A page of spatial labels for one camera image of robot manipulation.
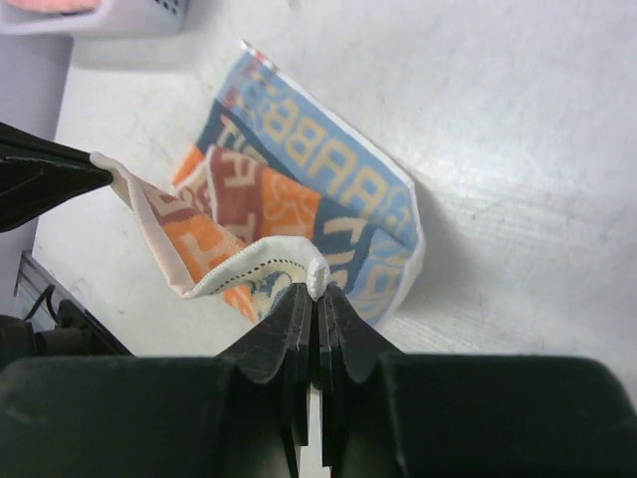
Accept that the white left plastic basket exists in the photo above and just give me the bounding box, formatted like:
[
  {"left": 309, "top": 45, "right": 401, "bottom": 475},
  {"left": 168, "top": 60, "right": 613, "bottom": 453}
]
[{"left": 1, "top": 0, "right": 189, "bottom": 39}]

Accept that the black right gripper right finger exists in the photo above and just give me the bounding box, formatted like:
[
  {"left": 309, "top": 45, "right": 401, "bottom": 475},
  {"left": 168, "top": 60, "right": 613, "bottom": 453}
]
[{"left": 316, "top": 286, "right": 401, "bottom": 473}]

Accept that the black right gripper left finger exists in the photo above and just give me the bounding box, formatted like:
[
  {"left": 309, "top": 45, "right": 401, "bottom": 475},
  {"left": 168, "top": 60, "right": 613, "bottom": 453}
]
[{"left": 213, "top": 284, "right": 312, "bottom": 477}]

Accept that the pink towel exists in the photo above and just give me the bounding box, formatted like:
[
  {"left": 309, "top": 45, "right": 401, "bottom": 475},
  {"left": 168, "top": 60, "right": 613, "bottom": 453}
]
[{"left": 5, "top": 0, "right": 103, "bottom": 14}]

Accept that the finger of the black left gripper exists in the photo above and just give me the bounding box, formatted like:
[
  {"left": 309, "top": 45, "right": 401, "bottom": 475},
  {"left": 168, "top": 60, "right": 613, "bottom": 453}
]
[{"left": 0, "top": 123, "right": 112, "bottom": 232}]

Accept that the orange patterned towel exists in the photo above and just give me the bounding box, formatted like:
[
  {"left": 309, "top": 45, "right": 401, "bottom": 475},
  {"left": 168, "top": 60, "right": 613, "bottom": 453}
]
[{"left": 91, "top": 46, "right": 425, "bottom": 324}]

